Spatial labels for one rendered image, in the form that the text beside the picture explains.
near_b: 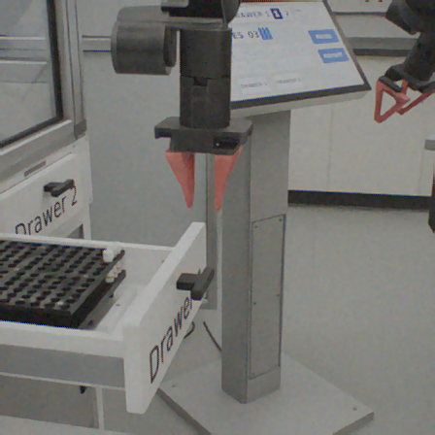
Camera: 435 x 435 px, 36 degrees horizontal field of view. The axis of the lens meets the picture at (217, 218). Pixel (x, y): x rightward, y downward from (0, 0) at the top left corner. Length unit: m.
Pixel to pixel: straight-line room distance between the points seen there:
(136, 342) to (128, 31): 0.32
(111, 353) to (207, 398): 1.40
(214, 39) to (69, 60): 0.62
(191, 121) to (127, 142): 1.79
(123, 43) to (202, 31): 0.08
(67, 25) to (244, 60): 0.50
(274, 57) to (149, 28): 0.98
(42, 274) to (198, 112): 0.29
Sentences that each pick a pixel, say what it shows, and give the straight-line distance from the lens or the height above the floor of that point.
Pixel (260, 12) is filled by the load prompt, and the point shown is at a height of 1.16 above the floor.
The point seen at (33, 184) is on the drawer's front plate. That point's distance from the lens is 1.13.
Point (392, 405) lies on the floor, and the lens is 2.19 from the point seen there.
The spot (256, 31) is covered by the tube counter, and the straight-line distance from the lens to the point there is 1.71.
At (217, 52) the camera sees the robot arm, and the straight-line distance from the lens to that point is 0.71.
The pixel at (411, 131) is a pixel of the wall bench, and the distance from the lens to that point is 3.75.
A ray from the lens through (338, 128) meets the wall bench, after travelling 3.72.
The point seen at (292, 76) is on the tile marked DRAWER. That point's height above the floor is 1.01.
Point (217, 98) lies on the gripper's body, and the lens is 0.72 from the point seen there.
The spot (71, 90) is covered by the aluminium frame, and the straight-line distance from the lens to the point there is 1.30.
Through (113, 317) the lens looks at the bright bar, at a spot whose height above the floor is 0.85.
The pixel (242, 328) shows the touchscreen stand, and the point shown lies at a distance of 1.93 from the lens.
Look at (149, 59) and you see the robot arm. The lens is 0.72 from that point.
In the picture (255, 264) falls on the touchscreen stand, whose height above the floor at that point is 0.49.
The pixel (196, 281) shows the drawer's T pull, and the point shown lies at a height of 0.91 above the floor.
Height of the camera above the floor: 1.24
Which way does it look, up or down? 20 degrees down
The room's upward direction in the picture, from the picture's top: straight up
